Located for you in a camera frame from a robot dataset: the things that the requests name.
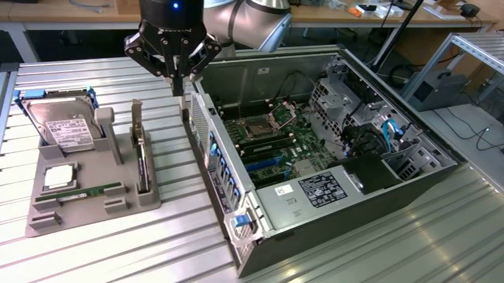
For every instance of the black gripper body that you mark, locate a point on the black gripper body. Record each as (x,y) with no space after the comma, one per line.
(173,20)

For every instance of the graphics card with metal bracket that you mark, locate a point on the graphics card with metal bracket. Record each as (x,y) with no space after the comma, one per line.
(137,123)

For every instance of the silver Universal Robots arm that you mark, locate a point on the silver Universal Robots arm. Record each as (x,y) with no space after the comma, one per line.
(252,20)

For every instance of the long wooden desk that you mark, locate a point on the long wooden desk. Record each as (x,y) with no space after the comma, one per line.
(59,14)

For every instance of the CPU socket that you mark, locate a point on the CPU socket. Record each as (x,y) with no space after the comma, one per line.
(258,128)

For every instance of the silver hard disk drive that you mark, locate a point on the silver hard disk drive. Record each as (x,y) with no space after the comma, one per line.
(63,118)

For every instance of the silver metal drive cage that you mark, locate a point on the silver metal drive cage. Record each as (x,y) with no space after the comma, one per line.
(335,103)

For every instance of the orange small box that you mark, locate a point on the orange small box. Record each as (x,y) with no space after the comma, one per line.
(356,11)

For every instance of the green motherboard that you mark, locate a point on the green motherboard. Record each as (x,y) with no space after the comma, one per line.
(310,144)

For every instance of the grey plastic parts rack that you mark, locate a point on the grey plastic parts rack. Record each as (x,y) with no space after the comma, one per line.
(94,177)

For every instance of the silver CPU chip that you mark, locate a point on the silver CPU chip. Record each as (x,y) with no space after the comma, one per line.
(59,177)

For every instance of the green RAM stick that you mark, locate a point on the green RAM stick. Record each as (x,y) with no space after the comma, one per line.
(90,191)

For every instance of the white small box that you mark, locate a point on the white small box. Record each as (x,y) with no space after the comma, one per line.
(389,11)

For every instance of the black stand pole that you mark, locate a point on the black stand pole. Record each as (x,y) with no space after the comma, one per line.
(397,32)

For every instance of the grey power supply unit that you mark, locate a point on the grey power supply unit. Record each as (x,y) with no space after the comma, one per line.
(300,206)

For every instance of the blue case latch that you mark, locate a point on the blue case latch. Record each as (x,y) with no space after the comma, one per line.
(240,221)

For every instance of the black plastic air shroud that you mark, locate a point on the black plastic air shroud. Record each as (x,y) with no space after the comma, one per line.
(371,174)

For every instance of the grey equipment box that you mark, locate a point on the grey equipment box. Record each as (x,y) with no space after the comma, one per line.
(444,91)

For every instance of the black desk device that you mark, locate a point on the black desk device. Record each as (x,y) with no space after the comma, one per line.
(470,9)

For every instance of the open black PC case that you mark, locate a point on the open black PC case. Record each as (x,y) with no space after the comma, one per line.
(355,230)

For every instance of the aluminium profile frame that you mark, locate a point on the aluminium profile frame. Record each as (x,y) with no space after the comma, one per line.
(472,44)

